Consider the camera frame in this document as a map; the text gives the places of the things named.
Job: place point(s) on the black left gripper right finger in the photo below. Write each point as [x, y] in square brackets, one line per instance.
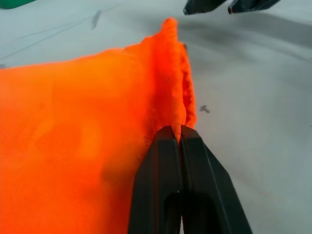
[204, 175]

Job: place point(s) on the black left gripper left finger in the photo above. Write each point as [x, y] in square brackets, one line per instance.
[156, 170]

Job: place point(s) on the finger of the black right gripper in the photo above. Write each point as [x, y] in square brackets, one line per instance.
[201, 6]
[248, 5]

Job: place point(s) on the orange fabric pouch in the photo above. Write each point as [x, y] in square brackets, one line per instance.
[73, 126]

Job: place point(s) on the green object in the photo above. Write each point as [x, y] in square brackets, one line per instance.
[14, 3]

